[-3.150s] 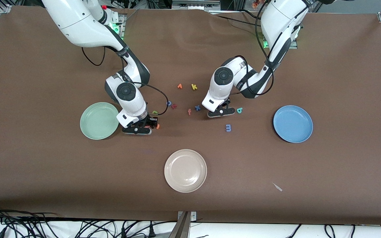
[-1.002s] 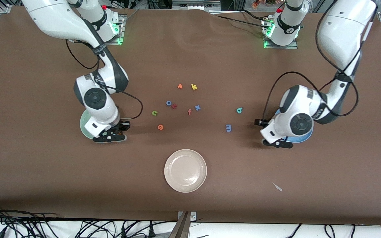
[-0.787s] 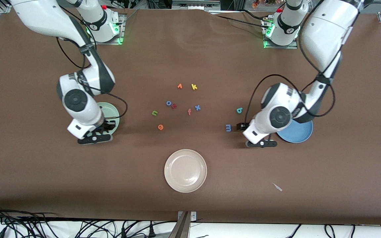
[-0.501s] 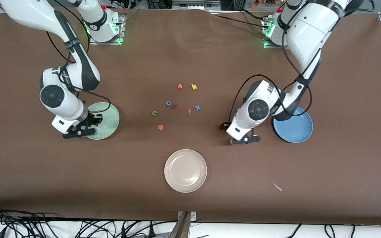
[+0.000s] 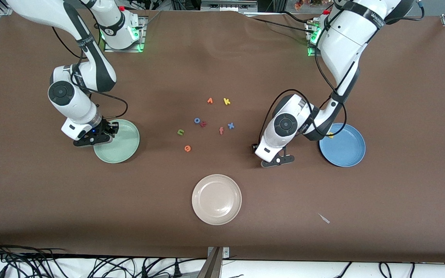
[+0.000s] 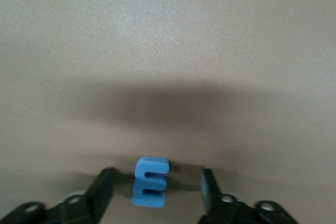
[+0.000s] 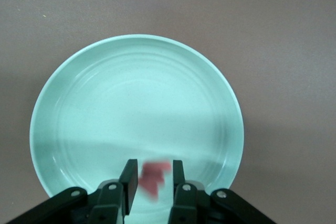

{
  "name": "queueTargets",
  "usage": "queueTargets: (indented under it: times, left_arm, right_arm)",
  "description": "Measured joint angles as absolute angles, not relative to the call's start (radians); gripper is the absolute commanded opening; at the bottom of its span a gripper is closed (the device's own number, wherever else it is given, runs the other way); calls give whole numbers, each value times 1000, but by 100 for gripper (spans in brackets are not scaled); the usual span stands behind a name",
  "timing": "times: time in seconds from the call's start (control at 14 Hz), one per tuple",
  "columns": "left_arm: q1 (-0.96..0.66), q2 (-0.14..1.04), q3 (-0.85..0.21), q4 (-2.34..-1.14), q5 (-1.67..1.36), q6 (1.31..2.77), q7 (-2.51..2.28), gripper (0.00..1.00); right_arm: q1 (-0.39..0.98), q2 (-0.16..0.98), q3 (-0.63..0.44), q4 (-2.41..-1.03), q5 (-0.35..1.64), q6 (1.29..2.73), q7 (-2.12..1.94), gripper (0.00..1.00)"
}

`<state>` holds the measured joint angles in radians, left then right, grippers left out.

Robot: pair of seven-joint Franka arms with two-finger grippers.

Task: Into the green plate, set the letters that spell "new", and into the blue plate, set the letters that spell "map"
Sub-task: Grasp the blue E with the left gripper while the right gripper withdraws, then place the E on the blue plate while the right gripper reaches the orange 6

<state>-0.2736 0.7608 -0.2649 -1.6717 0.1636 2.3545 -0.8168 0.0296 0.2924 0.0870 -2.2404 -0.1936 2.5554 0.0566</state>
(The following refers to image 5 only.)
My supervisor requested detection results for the blue plate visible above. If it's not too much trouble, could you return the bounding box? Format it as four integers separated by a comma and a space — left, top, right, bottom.
319, 123, 366, 168

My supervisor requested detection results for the silver bracket plate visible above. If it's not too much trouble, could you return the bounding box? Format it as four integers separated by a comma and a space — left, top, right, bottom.
207, 246, 230, 258

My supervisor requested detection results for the green plate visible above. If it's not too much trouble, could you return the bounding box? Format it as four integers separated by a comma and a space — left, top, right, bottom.
93, 119, 141, 164

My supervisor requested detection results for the grey camera stand pole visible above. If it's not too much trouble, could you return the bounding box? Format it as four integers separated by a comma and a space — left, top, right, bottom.
197, 247, 223, 278

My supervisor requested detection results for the beige plate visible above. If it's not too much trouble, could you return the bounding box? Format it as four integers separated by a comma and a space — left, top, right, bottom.
192, 174, 243, 226

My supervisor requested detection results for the brown table cover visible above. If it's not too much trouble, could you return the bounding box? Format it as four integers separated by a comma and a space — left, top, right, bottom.
0, 7, 445, 263

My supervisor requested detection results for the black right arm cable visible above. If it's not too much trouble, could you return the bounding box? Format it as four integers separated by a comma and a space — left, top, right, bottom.
51, 23, 128, 120

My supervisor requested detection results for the black base cable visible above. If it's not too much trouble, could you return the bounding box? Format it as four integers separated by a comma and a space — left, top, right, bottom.
282, 11, 316, 24
251, 17, 310, 31

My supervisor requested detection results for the silver box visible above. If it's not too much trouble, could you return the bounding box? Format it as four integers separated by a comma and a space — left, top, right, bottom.
200, 0, 258, 13

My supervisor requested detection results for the orange dried plant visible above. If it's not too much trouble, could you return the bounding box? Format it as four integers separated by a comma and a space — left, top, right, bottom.
294, 0, 325, 10

